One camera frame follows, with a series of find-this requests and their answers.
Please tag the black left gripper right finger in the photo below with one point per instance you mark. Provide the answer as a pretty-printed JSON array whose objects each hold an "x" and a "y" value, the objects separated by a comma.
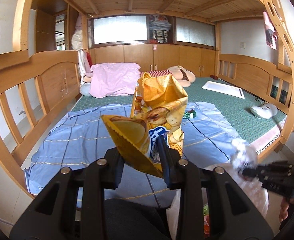
[{"x": 211, "y": 199}]

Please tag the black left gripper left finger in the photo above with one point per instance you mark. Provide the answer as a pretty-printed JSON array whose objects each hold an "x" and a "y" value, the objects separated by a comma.
[{"x": 71, "y": 205}]

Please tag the white tissue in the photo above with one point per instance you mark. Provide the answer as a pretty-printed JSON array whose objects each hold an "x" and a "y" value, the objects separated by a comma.
[{"x": 244, "y": 156}]

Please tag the green wrapper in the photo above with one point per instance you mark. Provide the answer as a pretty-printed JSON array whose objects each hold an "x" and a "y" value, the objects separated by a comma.
[{"x": 190, "y": 114}]

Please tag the yellow chip bag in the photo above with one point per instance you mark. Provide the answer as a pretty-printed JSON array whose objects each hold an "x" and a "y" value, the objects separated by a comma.
[{"x": 158, "y": 107}]

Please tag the person right hand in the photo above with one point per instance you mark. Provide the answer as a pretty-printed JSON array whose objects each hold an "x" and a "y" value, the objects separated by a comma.
[{"x": 283, "y": 214}]

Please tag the white rounded device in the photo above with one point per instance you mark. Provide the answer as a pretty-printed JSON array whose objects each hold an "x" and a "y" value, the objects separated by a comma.
[{"x": 266, "y": 111}]

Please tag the light blue striped sheet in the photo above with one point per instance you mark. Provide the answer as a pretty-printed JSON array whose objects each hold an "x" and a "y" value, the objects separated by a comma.
[{"x": 81, "y": 138}]

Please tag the white flat board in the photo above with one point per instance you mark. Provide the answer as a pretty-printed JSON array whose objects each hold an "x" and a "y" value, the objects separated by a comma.
[{"x": 224, "y": 89}]

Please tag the pink pillow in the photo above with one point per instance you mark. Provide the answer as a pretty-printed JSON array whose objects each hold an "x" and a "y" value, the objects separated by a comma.
[{"x": 114, "y": 79}]

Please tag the striped plush doll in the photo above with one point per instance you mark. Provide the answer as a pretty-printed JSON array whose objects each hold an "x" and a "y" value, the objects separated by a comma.
[{"x": 182, "y": 75}]

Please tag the wooden bunk bed frame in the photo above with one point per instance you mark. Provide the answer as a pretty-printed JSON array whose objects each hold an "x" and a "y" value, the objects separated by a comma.
[{"x": 46, "y": 81}]

